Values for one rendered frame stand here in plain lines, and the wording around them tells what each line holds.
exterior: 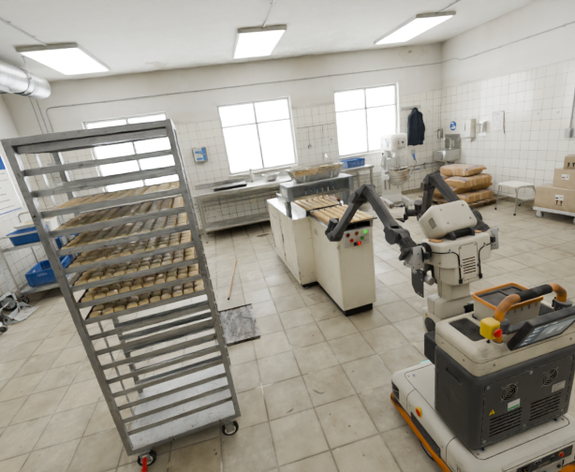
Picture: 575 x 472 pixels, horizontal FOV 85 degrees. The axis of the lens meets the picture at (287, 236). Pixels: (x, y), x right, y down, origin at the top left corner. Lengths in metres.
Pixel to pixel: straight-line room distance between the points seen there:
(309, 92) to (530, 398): 5.91
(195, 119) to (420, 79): 4.65
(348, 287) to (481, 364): 1.63
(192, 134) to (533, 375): 5.85
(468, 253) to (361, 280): 1.40
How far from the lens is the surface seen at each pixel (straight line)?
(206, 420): 2.21
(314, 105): 6.69
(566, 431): 2.05
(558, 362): 1.81
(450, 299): 1.80
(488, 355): 1.48
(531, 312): 1.66
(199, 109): 6.38
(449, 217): 1.68
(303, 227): 3.30
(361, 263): 2.87
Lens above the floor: 1.69
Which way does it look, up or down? 18 degrees down
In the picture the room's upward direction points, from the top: 8 degrees counter-clockwise
